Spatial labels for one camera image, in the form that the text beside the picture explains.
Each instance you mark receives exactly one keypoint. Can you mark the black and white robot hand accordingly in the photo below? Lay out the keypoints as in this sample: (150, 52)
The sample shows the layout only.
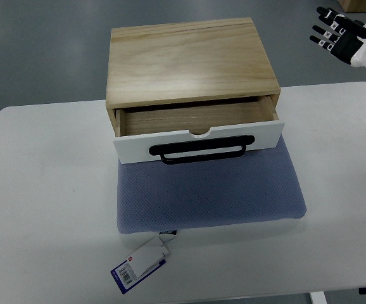
(343, 37)

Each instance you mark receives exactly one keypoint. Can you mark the white drawer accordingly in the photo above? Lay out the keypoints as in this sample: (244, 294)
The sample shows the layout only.
(182, 132)

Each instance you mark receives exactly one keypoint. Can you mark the light wood drawer cabinet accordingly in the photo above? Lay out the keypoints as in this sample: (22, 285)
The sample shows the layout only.
(189, 76)

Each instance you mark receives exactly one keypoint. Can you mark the brown cardboard box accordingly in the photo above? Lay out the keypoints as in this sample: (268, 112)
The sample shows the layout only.
(353, 6)

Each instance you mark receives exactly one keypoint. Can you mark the white table leg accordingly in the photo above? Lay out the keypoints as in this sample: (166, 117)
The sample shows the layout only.
(318, 297)

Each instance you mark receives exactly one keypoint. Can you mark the blue grey mesh cushion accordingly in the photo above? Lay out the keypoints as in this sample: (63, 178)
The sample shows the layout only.
(259, 186)

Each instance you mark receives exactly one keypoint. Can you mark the white and blue paper tag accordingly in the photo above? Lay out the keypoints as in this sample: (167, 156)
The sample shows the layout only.
(142, 262)

